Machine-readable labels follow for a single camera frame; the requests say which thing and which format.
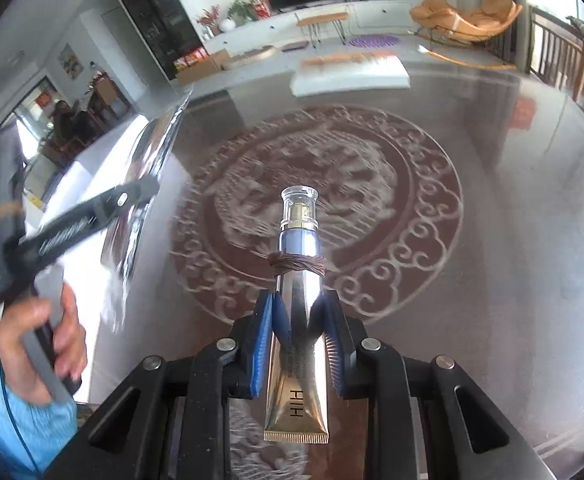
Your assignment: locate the white television cabinet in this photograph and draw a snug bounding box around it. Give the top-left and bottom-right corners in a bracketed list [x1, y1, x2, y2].
[199, 0, 423, 53]

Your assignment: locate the brown elastic band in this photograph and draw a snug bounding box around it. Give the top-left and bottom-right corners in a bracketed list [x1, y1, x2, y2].
[266, 251, 329, 277]

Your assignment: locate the black display cabinet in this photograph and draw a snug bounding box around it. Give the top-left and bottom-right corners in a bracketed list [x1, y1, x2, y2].
[107, 0, 207, 81]

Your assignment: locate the wooden slatted chair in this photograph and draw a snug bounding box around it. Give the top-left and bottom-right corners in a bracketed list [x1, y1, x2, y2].
[528, 6, 584, 98]

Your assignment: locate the purple round mat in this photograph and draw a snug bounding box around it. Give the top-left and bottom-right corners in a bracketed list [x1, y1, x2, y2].
[347, 34, 399, 50]

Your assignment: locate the cardboard box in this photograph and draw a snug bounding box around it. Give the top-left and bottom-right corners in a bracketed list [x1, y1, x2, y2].
[174, 49, 233, 86]

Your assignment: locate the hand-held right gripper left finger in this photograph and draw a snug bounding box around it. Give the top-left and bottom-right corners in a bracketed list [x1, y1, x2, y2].
[42, 289, 293, 480]

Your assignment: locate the person's left hand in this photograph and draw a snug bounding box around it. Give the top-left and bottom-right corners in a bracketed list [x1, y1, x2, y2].
[0, 282, 88, 406]

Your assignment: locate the white box with tan flap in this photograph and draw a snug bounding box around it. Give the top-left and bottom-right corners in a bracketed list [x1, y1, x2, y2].
[290, 51, 411, 98]

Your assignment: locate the person's left forearm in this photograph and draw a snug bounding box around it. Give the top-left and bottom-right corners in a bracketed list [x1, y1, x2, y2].
[0, 360, 80, 480]

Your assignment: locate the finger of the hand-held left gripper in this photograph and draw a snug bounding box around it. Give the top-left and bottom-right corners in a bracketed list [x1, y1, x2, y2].
[89, 176, 160, 230]

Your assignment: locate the orange lounge chair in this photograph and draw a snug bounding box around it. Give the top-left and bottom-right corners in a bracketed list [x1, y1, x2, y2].
[409, 0, 524, 72]

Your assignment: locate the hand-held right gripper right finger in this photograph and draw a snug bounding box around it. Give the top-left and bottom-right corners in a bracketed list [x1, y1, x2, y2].
[309, 287, 555, 480]

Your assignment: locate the silver cosmetic tube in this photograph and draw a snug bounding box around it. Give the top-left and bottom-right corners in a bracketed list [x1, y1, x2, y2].
[263, 186, 330, 443]

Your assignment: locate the leafy potted plant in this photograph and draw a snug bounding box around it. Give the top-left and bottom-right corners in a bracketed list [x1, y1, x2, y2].
[227, 0, 260, 26]

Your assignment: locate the wooden bench with metal legs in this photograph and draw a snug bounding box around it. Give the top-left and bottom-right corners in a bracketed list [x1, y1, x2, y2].
[294, 10, 350, 48]

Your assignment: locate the framed wall painting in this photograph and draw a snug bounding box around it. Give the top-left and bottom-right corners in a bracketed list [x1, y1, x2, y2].
[58, 42, 84, 80]

